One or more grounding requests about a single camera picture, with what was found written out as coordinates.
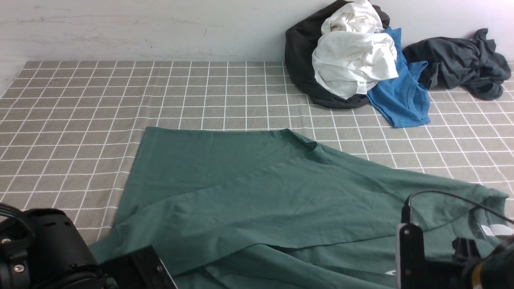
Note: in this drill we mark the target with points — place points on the white crumpled shirt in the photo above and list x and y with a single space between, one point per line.
354 53

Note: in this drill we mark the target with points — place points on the dark grey crumpled shirt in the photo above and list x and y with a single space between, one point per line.
471 63

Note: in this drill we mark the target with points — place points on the green long-sleeved shirt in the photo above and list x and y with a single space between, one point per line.
267 210

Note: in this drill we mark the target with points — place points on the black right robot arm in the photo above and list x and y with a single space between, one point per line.
495 271

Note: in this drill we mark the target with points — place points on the grey checkered tablecloth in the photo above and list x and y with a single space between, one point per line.
70 129

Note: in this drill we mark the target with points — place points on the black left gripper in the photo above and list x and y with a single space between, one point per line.
140 269

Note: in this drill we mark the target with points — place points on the blue shirt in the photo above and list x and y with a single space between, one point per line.
403 101

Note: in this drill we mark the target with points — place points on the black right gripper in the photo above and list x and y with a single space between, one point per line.
415 271

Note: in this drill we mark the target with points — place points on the black garment in pile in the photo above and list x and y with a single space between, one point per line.
301 41

